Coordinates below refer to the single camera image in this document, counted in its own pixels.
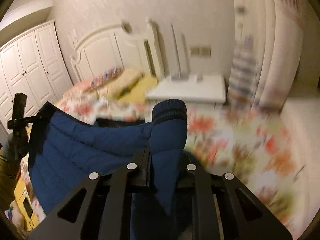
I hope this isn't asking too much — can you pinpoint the navy blue puffer jacket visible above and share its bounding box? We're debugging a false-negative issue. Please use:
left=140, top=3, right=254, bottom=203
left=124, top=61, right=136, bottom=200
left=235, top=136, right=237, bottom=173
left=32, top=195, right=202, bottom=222
left=28, top=99, right=187, bottom=239

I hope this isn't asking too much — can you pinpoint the white wardrobe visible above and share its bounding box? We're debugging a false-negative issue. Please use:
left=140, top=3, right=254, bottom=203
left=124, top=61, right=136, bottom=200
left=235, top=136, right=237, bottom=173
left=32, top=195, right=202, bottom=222
left=1, top=21, right=73, bottom=127

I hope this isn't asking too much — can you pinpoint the floral quilt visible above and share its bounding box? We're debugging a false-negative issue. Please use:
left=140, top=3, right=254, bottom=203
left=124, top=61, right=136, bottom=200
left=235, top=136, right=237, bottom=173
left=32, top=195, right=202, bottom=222
left=56, top=77, right=305, bottom=239

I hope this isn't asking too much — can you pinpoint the floral pillow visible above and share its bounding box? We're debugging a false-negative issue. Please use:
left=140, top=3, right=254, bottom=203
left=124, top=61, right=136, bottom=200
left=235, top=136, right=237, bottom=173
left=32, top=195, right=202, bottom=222
left=88, top=66, right=124, bottom=92

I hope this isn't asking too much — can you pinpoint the white nightstand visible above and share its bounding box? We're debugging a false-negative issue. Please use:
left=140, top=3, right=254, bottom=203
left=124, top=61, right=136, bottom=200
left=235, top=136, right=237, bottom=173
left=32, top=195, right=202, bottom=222
left=145, top=75, right=226, bottom=104

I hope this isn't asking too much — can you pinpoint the white wooden headboard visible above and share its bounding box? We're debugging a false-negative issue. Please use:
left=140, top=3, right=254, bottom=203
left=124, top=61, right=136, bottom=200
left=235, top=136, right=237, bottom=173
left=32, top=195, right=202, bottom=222
left=71, top=17, right=165, bottom=82

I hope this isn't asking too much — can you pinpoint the ship print curtain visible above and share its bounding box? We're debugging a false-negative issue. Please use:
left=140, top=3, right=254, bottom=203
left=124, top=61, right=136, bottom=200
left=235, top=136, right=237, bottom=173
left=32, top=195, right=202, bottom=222
left=227, top=0, right=306, bottom=111

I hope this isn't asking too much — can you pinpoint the wall switch plate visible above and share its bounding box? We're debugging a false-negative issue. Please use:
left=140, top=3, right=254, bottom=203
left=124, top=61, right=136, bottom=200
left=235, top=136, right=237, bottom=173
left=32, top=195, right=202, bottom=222
left=190, top=46, right=211, bottom=57

